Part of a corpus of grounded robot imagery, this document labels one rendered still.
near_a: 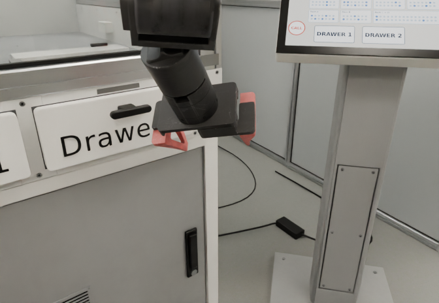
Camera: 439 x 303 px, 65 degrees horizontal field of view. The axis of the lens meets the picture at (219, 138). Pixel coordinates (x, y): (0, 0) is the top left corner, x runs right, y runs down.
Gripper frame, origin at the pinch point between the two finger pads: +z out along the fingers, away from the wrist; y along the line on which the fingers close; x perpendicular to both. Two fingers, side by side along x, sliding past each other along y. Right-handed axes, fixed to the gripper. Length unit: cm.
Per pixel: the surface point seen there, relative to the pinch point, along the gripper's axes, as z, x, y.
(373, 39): 21, -37, -31
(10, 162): -4.3, 3.0, 32.1
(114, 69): -3.4, -14.8, 18.4
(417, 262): 132, -9, -56
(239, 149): 178, -101, 35
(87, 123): -0.8, -5.7, 23.1
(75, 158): 2.4, -0.8, 26.1
